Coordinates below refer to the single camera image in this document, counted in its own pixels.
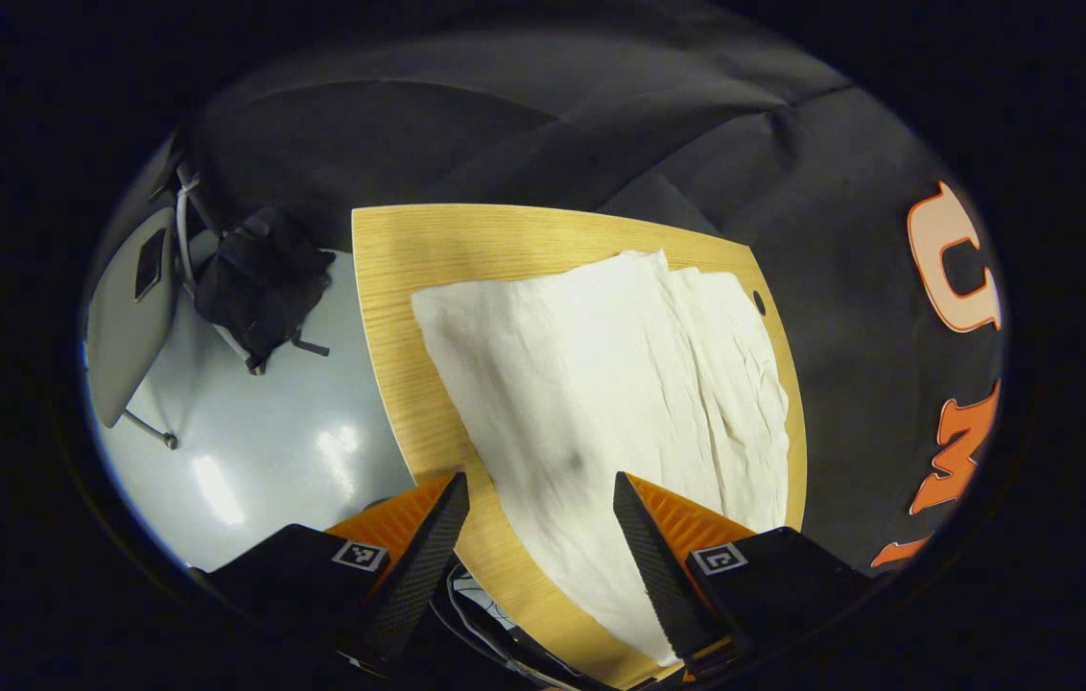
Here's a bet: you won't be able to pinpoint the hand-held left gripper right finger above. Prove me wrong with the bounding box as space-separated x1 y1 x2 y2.
612 470 880 678

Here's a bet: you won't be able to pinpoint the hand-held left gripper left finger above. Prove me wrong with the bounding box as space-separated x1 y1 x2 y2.
188 470 472 678

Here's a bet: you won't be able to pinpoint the white jeans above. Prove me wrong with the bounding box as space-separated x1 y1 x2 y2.
411 250 791 668

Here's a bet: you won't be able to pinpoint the grey folding chair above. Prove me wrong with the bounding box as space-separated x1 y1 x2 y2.
83 158 333 452

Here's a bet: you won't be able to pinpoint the dark printed cloth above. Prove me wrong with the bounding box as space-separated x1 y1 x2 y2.
428 561 621 691

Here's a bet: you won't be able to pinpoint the black garment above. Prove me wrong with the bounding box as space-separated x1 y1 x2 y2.
193 206 338 370

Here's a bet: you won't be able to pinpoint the black backdrop cloth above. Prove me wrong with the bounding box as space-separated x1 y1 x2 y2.
159 29 1004 577

